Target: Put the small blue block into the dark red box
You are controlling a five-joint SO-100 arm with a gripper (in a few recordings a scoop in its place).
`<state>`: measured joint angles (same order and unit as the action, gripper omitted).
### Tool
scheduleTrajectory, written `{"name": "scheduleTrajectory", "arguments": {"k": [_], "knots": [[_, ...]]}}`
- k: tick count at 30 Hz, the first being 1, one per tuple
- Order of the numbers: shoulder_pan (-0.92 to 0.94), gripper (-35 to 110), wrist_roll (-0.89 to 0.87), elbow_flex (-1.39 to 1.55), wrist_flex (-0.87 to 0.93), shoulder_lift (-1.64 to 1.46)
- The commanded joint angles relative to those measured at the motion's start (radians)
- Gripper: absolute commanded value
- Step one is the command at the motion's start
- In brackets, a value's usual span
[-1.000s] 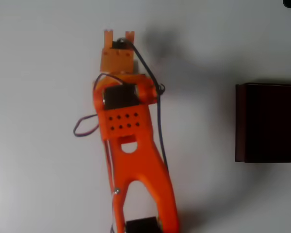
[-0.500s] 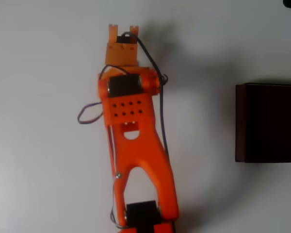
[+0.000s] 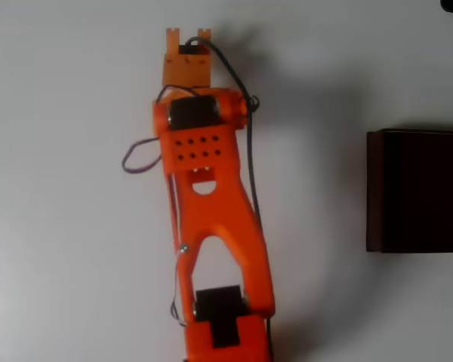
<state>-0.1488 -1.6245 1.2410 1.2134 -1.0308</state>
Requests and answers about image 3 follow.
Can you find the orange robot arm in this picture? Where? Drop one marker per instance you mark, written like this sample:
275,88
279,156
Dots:
207,211

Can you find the dark brown box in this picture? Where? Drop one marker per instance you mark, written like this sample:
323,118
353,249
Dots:
419,192

